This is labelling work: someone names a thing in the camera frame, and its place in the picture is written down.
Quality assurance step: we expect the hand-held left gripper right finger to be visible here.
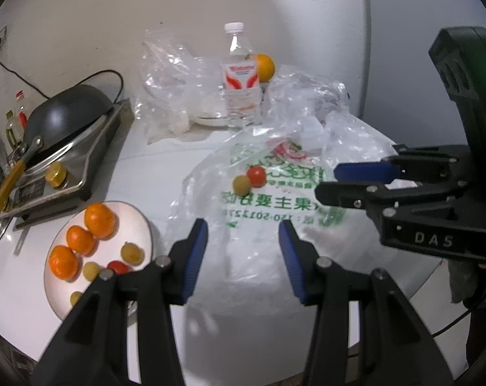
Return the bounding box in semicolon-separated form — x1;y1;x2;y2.
278;221;445;386

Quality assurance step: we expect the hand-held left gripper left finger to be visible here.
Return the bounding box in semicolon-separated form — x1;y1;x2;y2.
34;219;209;386

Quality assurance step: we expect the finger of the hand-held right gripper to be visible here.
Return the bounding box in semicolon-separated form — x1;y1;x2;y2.
333;144;469;184
314;179;469;213

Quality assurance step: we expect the printed clear plastic bag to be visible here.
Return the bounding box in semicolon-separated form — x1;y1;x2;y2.
164;113;402;304

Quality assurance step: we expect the white round plate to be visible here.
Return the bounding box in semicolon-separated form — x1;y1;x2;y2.
44;201;154;322

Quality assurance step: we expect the mandarin orange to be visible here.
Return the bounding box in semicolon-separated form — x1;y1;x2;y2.
84;203;118;239
49;245;79;281
66;225;96;256

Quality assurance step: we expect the crumpled clear plastic bag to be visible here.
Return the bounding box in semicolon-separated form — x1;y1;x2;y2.
263;64;348;129

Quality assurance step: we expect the clear plastic water bottle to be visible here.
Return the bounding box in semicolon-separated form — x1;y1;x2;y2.
221;22;264;129

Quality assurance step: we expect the large orange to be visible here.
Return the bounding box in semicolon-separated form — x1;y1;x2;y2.
249;53;276;83

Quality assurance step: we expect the white bowl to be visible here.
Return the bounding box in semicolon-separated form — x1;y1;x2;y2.
191;105;231;127

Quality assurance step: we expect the grey cloth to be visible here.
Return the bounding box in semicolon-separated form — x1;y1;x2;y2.
448;257;486;308

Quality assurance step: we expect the steel induction cooker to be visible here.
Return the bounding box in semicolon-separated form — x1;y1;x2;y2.
0;98;133;230

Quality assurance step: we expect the gold round knob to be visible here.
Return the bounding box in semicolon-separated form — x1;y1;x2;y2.
45;164;68;188

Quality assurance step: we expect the large clear plastic bag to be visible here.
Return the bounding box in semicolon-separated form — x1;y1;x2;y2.
140;28;231;145

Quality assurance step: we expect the cooking oil bottle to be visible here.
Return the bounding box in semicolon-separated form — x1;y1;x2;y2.
5;110;20;147

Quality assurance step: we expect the red label bottle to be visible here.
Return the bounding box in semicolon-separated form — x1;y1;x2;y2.
15;90;28;129

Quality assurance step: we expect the thin black cable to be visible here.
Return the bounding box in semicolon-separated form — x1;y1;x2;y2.
428;309;474;338

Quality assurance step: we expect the black wok with wooden handle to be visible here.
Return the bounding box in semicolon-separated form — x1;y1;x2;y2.
0;84;115;242

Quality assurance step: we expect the black power cable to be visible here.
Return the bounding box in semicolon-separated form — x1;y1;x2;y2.
0;40;125;103

